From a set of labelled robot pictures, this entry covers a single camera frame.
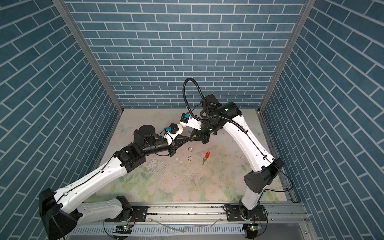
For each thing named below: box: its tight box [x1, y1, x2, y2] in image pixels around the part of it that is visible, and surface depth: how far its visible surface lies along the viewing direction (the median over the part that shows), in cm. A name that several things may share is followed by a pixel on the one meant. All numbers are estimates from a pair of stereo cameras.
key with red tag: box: [202, 151, 211, 165], surface depth 98 cm
